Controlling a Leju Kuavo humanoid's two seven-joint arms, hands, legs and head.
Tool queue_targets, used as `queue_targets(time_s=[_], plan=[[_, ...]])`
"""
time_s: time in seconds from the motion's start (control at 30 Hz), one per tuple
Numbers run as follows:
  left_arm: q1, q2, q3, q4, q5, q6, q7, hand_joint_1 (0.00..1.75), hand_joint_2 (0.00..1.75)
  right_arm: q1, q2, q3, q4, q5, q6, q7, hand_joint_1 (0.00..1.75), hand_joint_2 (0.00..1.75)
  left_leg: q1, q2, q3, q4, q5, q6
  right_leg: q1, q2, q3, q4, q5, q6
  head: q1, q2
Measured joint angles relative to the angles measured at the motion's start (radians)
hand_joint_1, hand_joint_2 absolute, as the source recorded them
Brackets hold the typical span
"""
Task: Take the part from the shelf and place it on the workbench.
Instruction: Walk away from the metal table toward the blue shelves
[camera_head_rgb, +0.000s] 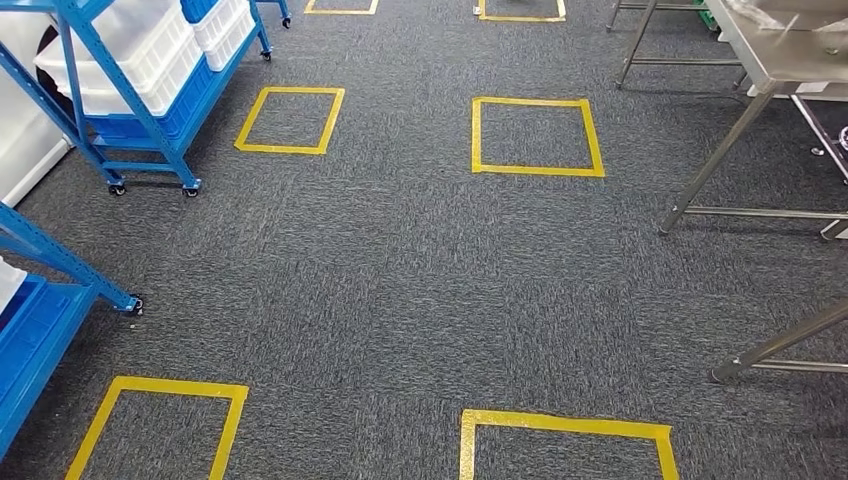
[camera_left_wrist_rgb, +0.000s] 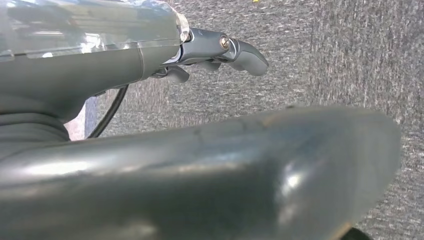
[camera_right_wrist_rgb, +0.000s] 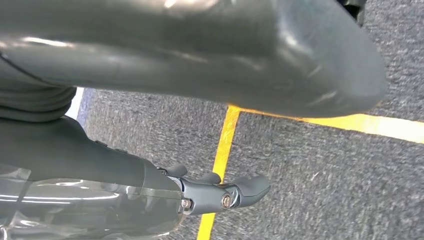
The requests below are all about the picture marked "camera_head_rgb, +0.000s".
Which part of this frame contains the yellow floor tape square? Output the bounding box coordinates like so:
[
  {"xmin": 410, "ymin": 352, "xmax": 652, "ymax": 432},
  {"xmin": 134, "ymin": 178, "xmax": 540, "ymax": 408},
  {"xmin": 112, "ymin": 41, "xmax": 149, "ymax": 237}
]
[
  {"xmin": 64, "ymin": 376, "xmax": 250, "ymax": 480},
  {"xmin": 476, "ymin": 0, "xmax": 568, "ymax": 24},
  {"xmin": 458, "ymin": 408, "xmax": 682, "ymax": 480},
  {"xmin": 303, "ymin": 0, "xmax": 381, "ymax": 17}
]

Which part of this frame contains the blue wheeled metal rack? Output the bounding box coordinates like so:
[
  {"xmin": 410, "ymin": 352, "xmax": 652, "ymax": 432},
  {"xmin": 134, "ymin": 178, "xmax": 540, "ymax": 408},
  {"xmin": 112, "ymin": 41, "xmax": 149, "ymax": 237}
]
[
  {"xmin": 254, "ymin": 0, "xmax": 293, "ymax": 30},
  {"xmin": 0, "ymin": 0, "xmax": 274, "ymax": 199}
]

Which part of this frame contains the green plastic crate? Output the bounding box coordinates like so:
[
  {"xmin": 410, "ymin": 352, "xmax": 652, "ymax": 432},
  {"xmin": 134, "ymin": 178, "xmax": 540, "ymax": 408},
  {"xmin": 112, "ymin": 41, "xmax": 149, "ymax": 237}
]
[{"xmin": 692, "ymin": 0, "xmax": 721, "ymax": 32}]

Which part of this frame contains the blue metal shelf rack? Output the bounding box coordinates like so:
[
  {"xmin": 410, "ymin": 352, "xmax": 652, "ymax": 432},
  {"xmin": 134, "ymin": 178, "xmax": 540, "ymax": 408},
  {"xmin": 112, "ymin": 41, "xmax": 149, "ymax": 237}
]
[{"xmin": 0, "ymin": 201, "xmax": 144, "ymax": 462}]

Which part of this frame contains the white car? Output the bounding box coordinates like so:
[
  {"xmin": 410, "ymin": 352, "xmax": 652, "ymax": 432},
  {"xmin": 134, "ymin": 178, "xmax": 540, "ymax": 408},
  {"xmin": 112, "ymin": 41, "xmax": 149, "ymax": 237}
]
[{"xmin": 0, "ymin": 13, "xmax": 74, "ymax": 208}]

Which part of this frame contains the blue plastic bin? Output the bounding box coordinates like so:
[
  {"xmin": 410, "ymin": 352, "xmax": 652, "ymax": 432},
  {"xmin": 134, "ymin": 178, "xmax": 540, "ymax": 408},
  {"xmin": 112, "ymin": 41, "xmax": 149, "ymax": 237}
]
[
  {"xmin": 86, "ymin": 56, "xmax": 217, "ymax": 140},
  {"xmin": 180, "ymin": 0, "xmax": 220, "ymax": 24}
]

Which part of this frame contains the clear plastic sheet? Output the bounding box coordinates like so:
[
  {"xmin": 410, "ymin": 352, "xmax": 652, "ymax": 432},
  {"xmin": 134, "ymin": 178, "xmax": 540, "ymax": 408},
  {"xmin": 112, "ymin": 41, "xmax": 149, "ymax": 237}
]
[{"xmin": 725, "ymin": 0, "xmax": 848, "ymax": 34}]

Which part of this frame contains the steel side table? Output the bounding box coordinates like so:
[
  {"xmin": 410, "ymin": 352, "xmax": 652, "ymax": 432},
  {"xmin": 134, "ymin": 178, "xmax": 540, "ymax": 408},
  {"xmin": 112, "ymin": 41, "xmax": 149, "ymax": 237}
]
[{"xmin": 606, "ymin": 0, "xmax": 848, "ymax": 241}]

